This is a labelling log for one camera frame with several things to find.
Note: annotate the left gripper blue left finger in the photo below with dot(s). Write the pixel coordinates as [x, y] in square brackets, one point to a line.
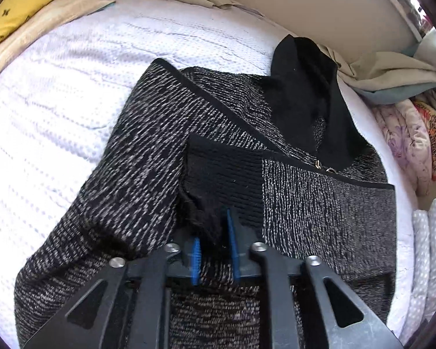
[154, 296]

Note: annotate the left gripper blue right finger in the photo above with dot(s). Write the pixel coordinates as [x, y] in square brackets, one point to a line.
[255, 263]

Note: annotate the black grey knit zip jacket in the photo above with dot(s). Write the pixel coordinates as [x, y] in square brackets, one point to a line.
[281, 149]

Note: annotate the grey polka dot duvet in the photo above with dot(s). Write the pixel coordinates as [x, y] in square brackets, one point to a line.
[423, 298]

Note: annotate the white dotted bed quilt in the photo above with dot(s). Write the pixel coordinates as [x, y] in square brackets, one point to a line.
[59, 103]

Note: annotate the purple floral folded quilt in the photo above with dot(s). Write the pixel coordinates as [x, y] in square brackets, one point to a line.
[405, 133]

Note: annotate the orange leopard print cloth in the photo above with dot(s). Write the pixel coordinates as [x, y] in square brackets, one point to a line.
[428, 115]

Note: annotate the right beige green curtain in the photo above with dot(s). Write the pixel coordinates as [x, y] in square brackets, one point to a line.
[387, 77]

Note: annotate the cream blanket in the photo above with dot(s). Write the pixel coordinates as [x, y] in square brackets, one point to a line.
[50, 17]

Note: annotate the yellow patterned cushion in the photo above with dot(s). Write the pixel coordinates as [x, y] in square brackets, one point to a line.
[14, 13]

